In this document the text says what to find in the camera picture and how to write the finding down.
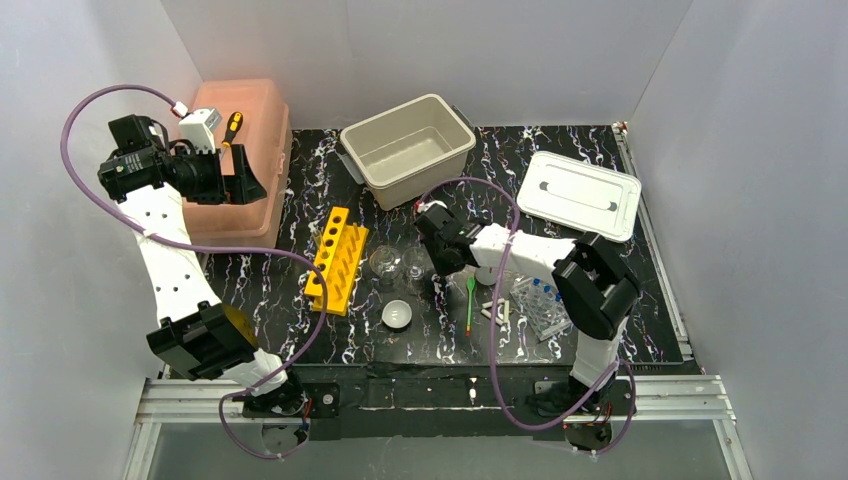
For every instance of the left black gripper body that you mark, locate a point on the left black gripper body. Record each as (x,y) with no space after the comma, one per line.
(225,175)

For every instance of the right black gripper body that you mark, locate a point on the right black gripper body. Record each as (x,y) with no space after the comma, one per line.
(439,237)

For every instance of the yellow test tube rack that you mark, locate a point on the yellow test tube rack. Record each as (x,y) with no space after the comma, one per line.
(340,252)

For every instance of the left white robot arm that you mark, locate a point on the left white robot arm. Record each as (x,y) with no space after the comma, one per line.
(149,177)

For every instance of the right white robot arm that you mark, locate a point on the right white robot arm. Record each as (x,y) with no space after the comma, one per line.
(596,287)

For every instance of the small glass beaker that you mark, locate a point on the small glass beaker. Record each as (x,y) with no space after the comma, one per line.
(415,266)

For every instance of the red capped wash bottle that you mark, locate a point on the red capped wash bottle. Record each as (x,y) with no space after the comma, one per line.
(486,276)

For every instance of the white ceramic evaporating dish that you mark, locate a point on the white ceramic evaporating dish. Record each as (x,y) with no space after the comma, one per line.
(396,315)

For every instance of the round glass flask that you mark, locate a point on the round glass flask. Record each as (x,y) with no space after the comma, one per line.
(385,263)

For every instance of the pink plastic storage box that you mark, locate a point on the pink plastic storage box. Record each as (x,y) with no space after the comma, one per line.
(267,138)

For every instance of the right yellow black screwdriver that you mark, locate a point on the right yellow black screwdriver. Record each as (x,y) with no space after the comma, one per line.
(233,126)

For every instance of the white clay triangle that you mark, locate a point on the white clay triangle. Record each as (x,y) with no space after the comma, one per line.
(498,312)

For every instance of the beige plastic bin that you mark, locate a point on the beige plastic bin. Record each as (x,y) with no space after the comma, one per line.
(401,153)

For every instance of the clear well plate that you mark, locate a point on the clear well plate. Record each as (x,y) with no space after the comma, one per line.
(545,314)

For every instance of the white bin lid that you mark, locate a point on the white bin lid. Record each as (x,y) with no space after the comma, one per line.
(581,196)

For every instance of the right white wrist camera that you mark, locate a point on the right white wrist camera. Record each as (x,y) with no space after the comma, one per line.
(423,206)

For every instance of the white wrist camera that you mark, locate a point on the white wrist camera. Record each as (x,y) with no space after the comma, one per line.
(423,206)
(198,128)

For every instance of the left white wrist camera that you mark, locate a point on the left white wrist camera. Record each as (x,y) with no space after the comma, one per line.
(198,128)

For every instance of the aluminium frame rail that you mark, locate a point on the aluminium frame rail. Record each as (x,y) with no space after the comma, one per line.
(419,404)

